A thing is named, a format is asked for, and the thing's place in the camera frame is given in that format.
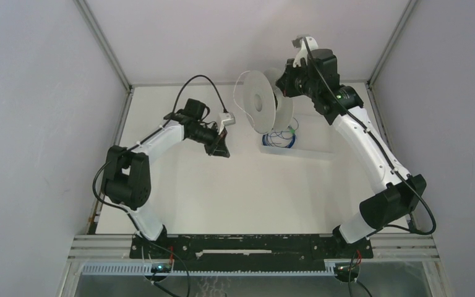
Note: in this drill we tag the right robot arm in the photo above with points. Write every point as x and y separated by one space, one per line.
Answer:
396 191

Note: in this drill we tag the white slotted cable duct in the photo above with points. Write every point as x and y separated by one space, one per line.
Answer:
162 269

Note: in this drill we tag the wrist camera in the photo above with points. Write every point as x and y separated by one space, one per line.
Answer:
224 120
305 44

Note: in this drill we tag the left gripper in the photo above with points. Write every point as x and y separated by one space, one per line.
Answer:
218 147

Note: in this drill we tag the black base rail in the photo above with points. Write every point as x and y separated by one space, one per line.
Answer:
280 251

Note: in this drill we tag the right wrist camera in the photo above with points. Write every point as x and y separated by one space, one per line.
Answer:
305 44

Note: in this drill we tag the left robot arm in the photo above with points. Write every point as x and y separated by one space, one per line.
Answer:
126 174

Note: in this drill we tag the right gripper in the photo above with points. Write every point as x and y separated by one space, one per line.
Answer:
285 82

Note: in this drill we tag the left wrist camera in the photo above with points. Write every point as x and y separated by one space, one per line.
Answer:
224 120

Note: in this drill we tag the white cable spool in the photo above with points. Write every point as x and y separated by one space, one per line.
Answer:
266 107

